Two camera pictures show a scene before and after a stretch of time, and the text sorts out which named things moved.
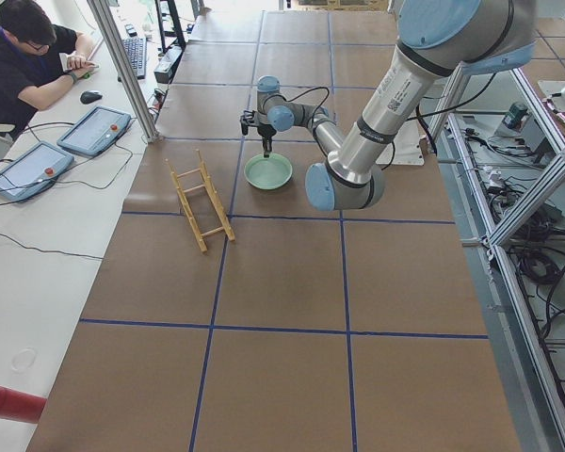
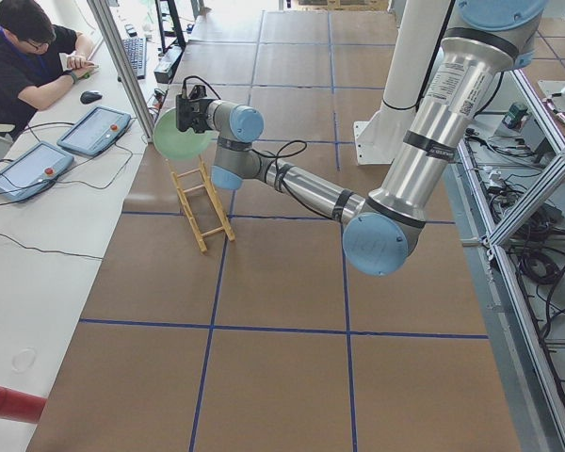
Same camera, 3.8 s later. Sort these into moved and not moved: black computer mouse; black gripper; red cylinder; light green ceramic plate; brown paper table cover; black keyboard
Moved: black gripper; light green ceramic plate
Not moved: brown paper table cover; black computer mouse; black keyboard; red cylinder
